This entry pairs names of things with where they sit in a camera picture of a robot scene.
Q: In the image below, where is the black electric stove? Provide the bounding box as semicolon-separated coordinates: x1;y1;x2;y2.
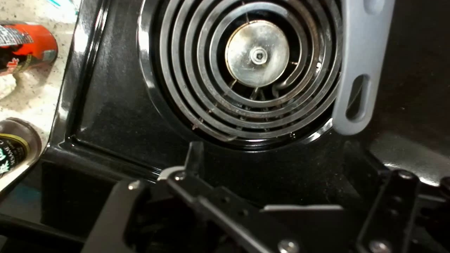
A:
43;0;450;253

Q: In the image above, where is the silver rimmed round tin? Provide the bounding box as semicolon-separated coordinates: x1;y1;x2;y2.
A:
0;116;44;192

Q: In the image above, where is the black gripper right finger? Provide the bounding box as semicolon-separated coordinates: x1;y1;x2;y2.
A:
343;140;421;253

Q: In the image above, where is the small coil burner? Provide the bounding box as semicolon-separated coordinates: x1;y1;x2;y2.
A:
136;0;345;151

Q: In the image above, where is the dark grey pot with handle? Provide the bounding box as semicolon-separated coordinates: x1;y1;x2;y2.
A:
330;0;396;137

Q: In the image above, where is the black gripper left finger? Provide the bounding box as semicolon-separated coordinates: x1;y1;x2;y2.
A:
81;139;282;253

